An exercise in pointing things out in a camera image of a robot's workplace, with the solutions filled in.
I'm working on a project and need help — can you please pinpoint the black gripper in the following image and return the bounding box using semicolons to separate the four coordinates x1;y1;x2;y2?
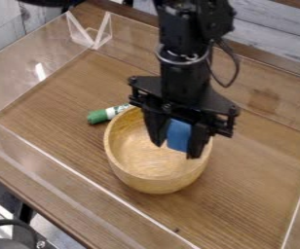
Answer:
127;58;239;159

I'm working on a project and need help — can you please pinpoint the blue foam block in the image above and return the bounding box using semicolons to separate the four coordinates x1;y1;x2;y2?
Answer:
167;120;191;152

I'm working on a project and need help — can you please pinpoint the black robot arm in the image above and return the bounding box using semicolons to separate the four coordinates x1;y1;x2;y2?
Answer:
129;0;239;159

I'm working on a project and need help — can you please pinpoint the brown wooden bowl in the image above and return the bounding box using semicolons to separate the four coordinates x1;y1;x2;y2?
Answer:
103;107;213;195

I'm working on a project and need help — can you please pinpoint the green white marker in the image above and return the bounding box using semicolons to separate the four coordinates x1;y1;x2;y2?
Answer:
86;103;130;125

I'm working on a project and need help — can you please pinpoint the black metal base bracket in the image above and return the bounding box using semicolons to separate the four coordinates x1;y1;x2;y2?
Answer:
0;228;59;249

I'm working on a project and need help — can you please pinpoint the black cable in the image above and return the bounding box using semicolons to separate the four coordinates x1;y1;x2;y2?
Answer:
0;219;32;249

